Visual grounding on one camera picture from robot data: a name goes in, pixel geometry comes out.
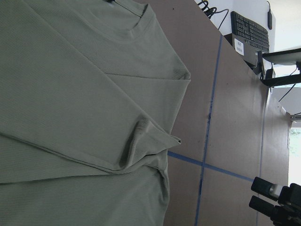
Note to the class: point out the black labelled box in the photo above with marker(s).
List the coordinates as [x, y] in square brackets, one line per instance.
[245, 50]

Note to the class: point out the green long-sleeve shirt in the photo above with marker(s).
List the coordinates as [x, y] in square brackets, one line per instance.
[89, 92]

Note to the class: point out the black keyboard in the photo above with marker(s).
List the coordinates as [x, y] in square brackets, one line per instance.
[252, 33]

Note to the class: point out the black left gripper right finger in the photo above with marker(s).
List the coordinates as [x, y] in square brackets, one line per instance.
[266, 188]

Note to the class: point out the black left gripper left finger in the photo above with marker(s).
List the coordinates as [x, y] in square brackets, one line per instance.
[261, 206]

